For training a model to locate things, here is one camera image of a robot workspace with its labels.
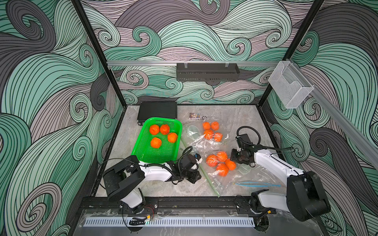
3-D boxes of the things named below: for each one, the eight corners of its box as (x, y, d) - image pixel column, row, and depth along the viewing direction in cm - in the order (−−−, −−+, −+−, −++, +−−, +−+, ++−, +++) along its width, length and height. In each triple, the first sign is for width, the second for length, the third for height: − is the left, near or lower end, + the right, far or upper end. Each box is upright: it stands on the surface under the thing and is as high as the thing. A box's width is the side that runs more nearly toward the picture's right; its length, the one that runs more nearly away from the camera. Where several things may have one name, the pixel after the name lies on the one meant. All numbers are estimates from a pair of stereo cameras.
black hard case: (136, 126, 108) (134, 121, 104) (142, 106, 122) (140, 101, 118) (176, 126, 108) (175, 121, 104) (177, 106, 122) (177, 101, 118)
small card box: (188, 119, 113) (188, 118, 112) (188, 114, 117) (188, 112, 115) (200, 119, 113) (200, 118, 112) (199, 114, 117) (200, 112, 115)
